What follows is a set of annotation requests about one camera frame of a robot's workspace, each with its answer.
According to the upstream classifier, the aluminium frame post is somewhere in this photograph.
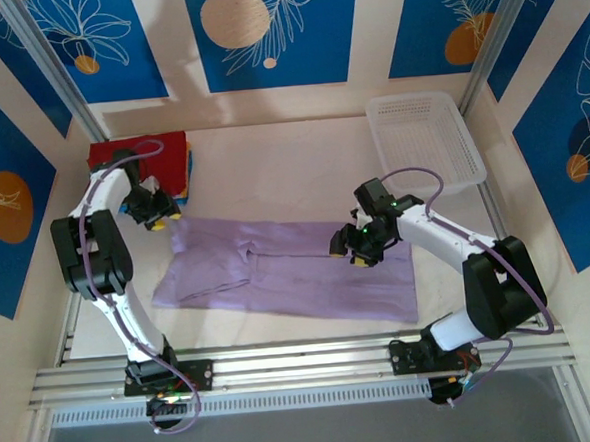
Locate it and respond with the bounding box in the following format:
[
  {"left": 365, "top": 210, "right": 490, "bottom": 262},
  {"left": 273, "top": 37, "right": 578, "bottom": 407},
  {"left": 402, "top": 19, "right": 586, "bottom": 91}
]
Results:
[
  {"left": 451, "top": 0, "right": 553, "bottom": 117},
  {"left": 0, "top": 0, "right": 109, "bottom": 148}
]

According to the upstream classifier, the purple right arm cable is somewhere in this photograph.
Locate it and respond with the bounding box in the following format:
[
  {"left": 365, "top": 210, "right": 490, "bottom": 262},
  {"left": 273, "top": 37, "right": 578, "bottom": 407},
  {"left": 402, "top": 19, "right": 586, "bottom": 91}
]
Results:
[{"left": 379, "top": 159, "right": 561, "bottom": 412}]

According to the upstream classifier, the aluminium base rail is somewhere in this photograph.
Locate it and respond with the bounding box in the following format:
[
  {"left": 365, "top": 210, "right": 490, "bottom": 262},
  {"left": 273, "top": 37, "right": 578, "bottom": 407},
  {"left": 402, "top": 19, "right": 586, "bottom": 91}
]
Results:
[{"left": 25, "top": 318, "right": 576, "bottom": 414}]

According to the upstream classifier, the black electronics module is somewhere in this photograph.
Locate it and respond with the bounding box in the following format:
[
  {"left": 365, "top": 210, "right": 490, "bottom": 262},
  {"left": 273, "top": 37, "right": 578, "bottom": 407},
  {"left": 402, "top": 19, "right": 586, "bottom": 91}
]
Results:
[
  {"left": 144, "top": 391, "right": 198, "bottom": 426},
  {"left": 427, "top": 372, "right": 482, "bottom": 407}
]

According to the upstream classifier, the white perforated plastic basket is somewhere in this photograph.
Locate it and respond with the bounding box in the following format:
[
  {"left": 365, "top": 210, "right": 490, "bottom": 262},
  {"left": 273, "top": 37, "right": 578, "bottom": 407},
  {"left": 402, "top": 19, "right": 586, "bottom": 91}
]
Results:
[{"left": 365, "top": 88, "right": 490, "bottom": 203}]

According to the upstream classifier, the lavender t-shirt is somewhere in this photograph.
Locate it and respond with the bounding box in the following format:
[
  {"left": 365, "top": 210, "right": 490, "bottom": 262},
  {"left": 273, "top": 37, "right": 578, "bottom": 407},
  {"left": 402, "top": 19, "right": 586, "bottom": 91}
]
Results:
[{"left": 147, "top": 203, "right": 420, "bottom": 340}]

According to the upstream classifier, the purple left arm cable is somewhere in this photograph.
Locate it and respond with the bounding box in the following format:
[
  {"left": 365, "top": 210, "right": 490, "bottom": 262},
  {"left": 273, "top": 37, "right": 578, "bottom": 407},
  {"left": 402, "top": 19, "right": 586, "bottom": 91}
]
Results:
[{"left": 72, "top": 137, "right": 205, "bottom": 441}]

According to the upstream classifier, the red folded t-shirt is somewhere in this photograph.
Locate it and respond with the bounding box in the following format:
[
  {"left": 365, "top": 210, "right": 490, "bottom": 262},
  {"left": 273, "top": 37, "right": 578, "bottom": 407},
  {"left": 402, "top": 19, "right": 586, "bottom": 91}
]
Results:
[{"left": 86, "top": 130, "right": 192, "bottom": 202}]

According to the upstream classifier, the grey slotted cable duct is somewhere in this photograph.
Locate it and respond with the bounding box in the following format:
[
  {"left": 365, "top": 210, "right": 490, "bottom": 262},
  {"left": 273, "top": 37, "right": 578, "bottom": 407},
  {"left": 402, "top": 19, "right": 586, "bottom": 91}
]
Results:
[{"left": 48, "top": 380, "right": 433, "bottom": 430}]

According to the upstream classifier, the aluminium side rail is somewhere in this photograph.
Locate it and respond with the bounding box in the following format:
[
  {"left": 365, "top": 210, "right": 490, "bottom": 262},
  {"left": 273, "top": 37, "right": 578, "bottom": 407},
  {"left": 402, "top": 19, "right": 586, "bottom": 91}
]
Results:
[
  {"left": 477, "top": 182, "right": 516, "bottom": 246},
  {"left": 51, "top": 288, "right": 87, "bottom": 368}
]

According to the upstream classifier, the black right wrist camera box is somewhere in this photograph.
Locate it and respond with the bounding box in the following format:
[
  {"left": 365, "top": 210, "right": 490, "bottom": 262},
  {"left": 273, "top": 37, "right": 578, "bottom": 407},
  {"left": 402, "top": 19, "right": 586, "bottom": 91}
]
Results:
[{"left": 353, "top": 177, "right": 398, "bottom": 211}]

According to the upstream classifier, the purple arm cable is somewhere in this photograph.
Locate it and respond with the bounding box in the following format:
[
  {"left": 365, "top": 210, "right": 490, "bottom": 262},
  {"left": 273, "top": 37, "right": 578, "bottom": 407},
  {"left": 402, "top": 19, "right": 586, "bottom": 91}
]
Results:
[
  {"left": 379, "top": 159, "right": 561, "bottom": 412},
  {"left": 72, "top": 137, "right": 205, "bottom": 441}
]

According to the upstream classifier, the orange folded t-shirt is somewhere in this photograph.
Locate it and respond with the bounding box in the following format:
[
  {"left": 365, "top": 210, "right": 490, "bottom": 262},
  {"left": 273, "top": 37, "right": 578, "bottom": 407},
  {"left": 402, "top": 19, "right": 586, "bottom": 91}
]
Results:
[{"left": 182, "top": 140, "right": 197, "bottom": 190}]

